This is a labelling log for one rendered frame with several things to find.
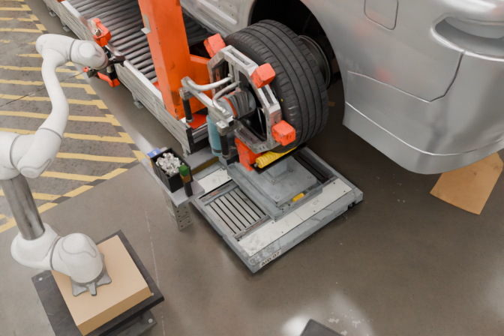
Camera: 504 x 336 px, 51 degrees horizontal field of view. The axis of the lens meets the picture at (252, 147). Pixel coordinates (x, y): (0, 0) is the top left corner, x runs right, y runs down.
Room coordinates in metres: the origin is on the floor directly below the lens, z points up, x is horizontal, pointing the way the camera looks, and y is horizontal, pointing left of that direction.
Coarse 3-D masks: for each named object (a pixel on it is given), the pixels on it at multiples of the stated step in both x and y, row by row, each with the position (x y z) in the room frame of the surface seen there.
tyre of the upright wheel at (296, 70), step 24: (264, 24) 2.26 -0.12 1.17; (240, 48) 2.16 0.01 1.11; (264, 48) 2.06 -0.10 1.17; (288, 48) 2.07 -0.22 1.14; (288, 72) 1.95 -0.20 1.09; (312, 72) 1.99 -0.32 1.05; (288, 96) 1.88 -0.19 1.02; (312, 96) 1.92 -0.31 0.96; (288, 120) 1.85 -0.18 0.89; (312, 120) 1.89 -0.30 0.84; (288, 144) 1.86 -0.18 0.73
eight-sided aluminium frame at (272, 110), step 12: (228, 48) 2.16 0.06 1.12; (216, 60) 2.20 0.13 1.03; (228, 60) 2.10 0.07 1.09; (240, 60) 2.09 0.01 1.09; (216, 72) 2.31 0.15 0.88; (252, 72) 1.96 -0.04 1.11; (252, 84) 1.94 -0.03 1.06; (264, 96) 1.89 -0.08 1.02; (264, 108) 1.86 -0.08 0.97; (276, 108) 1.86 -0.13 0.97; (276, 120) 1.87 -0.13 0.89; (240, 132) 2.11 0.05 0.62; (252, 144) 2.00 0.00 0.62; (264, 144) 1.89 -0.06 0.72; (276, 144) 1.84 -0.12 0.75
